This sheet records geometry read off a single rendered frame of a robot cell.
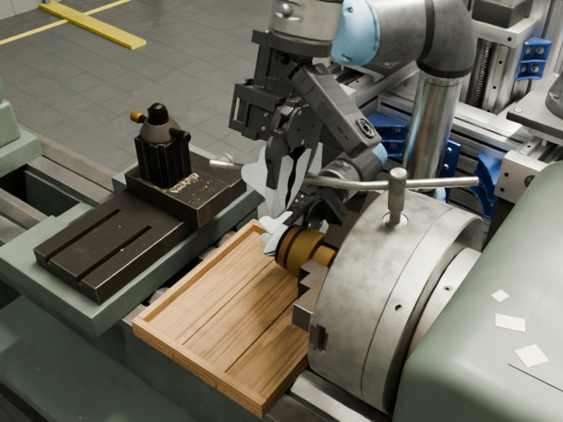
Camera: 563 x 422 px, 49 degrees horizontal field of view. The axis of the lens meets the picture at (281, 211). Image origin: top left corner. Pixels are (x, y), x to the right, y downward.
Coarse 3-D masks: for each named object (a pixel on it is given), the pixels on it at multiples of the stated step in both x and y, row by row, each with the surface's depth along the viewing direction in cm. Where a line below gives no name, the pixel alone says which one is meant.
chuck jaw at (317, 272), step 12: (312, 264) 95; (300, 276) 94; (312, 276) 92; (324, 276) 92; (300, 288) 91; (312, 288) 90; (300, 300) 87; (312, 300) 87; (300, 312) 86; (300, 324) 87; (312, 336) 85; (324, 336) 83; (324, 348) 84
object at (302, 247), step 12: (288, 228) 99; (300, 228) 100; (288, 240) 98; (300, 240) 97; (312, 240) 96; (276, 252) 99; (288, 252) 98; (300, 252) 96; (312, 252) 96; (324, 252) 96; (336, 252) 96; (288, 264) 97; (300, 264) 96; (324, 264) 95
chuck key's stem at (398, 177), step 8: (400, 168) 77; (392, 176) 76; (400, 176) 76; (392, 184) 77; (400, 184) 76; (392, 192) 78; (400, 192) 77; (392, 200) 78; (400, 200) 78; (392, 208) 79; (400, 208) 79; (392, 216) 81; (392, 224) 82
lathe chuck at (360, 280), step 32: (416, 224) 81; (352, 256) 80; (384, 256) 79; (352, 288) 79; (384, 288) 78; (320, 320) 82; (352, 320) 79; (320, 352) 85; (352, 352) 80; (352, 384) 84
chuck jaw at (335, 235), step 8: (376, 192) 93; (368, 200) 94; (352, 216) 95; (336, 224) 98; (344, 224) 95; (352, 224) 95; (328, 232) 97; (336, 232) 96; (344, 232) 95; (328, 240) 96; (336, 240) 96
